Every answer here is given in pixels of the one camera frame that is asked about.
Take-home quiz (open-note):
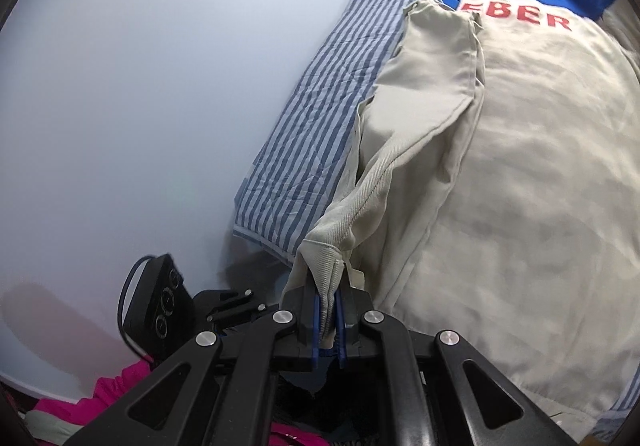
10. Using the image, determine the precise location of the beige and blue KEBER jacket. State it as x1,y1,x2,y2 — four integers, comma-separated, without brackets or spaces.
288,0,639,417

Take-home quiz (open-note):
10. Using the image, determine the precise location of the pink garment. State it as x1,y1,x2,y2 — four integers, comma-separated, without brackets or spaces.
24,358,321,446

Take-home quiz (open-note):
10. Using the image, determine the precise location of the striped blue white bed quilt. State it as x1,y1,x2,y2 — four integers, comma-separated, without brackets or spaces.
233,0,413,263

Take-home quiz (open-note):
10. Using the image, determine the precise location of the black cable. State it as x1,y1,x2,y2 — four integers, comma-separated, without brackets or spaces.
117,254,156,362

